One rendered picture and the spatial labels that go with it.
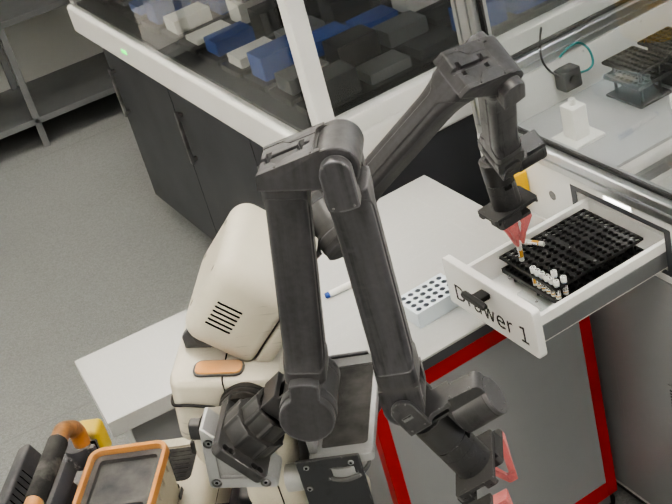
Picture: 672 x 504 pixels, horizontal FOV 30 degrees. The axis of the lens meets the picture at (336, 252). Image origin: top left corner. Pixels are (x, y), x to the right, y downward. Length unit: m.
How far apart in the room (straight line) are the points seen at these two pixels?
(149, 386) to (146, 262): 2.04
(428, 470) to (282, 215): 1.26
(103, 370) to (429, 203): 0.87
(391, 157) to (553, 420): 1.07
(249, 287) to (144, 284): 2.83
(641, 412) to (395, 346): 1.34
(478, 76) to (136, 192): 3.47
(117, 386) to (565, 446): 1.02
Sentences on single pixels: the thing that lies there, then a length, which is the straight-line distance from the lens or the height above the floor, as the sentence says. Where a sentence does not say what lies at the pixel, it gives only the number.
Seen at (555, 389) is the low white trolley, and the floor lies 0.48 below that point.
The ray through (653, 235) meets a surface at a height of 0.88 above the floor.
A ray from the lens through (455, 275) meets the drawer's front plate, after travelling 2.51.
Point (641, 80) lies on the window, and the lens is 2.37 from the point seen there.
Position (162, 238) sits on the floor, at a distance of 4.85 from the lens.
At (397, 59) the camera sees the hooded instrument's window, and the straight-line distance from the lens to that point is 3.16.
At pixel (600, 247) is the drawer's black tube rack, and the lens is 2.51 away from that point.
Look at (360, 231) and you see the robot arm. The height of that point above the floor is 1.50.
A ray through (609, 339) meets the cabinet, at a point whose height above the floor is 0.54.
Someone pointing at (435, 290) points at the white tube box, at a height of 0.80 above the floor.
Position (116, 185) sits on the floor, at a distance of 5.37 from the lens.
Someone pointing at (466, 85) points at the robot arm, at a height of 1.48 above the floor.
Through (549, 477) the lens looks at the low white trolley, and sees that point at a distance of 2.96.
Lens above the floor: 2.29
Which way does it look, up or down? 31 degrees down
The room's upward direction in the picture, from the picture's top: 16 degrees counter-clockwise
